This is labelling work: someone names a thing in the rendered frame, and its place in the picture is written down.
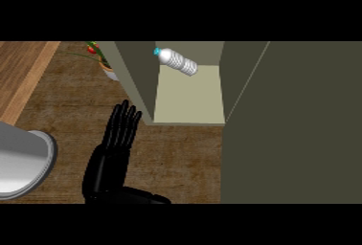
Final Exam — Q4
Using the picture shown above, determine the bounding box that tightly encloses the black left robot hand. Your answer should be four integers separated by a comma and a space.
82, 99, 173, 205

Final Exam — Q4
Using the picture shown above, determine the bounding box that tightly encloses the clear plastic water bottle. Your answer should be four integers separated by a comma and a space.
153, 47, 200, 78

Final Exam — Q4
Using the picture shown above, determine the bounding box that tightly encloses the olive open cabinet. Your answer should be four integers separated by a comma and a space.
95, 40, 272, 127

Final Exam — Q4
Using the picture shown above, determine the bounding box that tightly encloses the potted plant with red flowers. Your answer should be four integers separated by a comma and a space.
66, 40, 120, 82

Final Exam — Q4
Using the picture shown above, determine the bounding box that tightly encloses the pale wooden board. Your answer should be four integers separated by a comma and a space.
0, 40, 63, 126

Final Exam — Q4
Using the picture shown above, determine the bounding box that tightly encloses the grey round appliance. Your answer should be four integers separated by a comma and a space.
0, 121, 60, 202

